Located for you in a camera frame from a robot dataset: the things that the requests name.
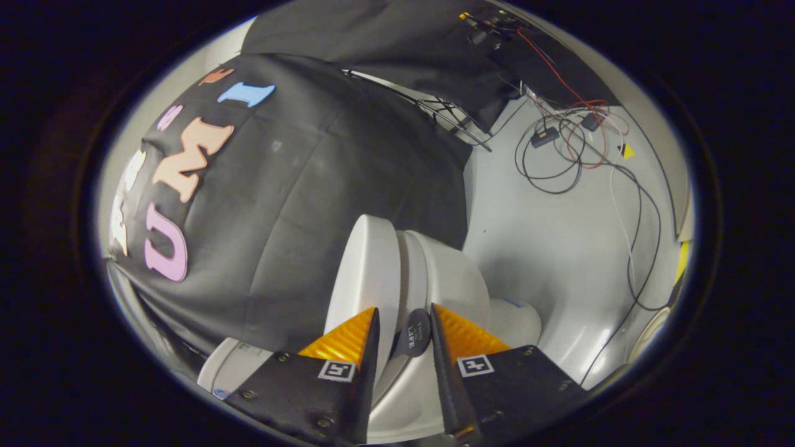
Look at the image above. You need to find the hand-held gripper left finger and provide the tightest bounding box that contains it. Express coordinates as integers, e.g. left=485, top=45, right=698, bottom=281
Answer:
left=224, top=306, right=381, bottom=445

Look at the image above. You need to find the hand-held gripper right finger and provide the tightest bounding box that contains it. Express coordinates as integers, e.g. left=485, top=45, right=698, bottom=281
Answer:
left=430, top=303, right=591, bottom=445

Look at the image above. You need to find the white toilet lid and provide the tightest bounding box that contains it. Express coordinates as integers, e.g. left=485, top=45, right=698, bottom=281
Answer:
left=324, top=214, right=432, bottom=373

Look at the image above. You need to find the white ceramic toilet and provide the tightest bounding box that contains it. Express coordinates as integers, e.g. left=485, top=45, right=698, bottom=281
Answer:
left=198, top=230, right=542, bottom=445

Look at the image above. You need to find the white toilet seat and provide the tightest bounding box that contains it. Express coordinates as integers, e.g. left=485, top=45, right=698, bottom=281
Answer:
left=388, top=230, right=430, bottom=373

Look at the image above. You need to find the black backdrop cloth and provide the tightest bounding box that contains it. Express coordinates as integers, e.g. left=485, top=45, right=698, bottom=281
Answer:
left=106, top=0, right=522, bottom=373

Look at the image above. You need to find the black light stand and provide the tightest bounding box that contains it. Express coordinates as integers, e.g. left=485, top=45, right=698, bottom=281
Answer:
left=342, top=68, right=493, bottom=153

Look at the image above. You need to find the black cloth covered table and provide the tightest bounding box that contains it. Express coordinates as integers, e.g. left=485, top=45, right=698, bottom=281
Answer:
left=460, top=3, right=622, bottom=107

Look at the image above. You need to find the orange and black gripper device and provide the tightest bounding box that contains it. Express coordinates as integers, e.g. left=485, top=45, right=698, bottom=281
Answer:
left=460, top=9, right=529, bottom=45

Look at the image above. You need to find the tangle of floor cables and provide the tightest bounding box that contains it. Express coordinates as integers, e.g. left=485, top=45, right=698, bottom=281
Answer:
left=514, top=81, right=670, bottom=386

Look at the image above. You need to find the red cable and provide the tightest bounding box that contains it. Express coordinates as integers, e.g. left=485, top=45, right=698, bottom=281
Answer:
left=517, top=30, right=629, bottom=169

